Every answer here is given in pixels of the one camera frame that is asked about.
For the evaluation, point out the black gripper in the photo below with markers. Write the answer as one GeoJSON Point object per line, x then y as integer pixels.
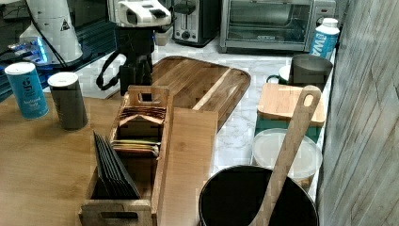
{"type": "Point", "coordinates": [137, 45]}

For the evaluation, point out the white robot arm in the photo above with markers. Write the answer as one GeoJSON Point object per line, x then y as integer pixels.
{"type": "Point", "coordinates": [67, 32]}

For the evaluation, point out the black two-slot toaster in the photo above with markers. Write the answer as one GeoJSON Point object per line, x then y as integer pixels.
{"type": "Point", "coordinates": [196, 22]}

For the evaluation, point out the wooden cutting board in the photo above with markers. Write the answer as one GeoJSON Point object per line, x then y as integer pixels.
{"type": "Point", "coordinates": [184, 82]}

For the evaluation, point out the grey pepper shaker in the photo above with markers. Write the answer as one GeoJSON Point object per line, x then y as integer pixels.
{"type": "Point", "coordinates": [68, 100]}

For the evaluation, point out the wooden tea bag box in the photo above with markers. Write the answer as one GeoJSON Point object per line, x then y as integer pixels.
{"type": "Point", "coordinates": [139, 135]}

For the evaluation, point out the silver toaster oven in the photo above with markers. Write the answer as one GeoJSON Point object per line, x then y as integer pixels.
{"type": "Point", "coordinates": [282, 25]}

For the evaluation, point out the blue salt shaker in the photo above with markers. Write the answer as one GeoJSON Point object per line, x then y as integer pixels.
{"type": "Point", "coordinates": [25, 84]}

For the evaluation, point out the black tea packets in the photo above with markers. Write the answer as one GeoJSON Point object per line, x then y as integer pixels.
{"type": "Point", "coordinates": [117, 181]}

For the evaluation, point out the canister with wooden lid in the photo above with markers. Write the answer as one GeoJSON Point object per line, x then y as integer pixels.
{"type": "Point", "coordinates": [276, 107]}

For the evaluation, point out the dark grey metal cup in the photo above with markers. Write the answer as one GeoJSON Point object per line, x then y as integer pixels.
{"type": "Point", "coordinates": [307, 69]}

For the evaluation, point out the black utensil pot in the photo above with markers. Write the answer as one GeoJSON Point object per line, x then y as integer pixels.
{"type": "Point", "coordinates": [233, 196]}

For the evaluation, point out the wooden spoon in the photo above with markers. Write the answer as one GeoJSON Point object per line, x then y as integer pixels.
{"type": "Point", "coordinates": [306, 105]}

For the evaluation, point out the blue water bottle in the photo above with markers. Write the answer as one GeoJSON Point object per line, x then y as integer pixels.
{"type": "Point", "coordinates": [325, 38]}

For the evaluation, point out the clear lidded food jar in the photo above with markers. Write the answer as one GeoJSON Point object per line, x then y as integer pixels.
{"type": "Point", "coordinates": [277, 149]}

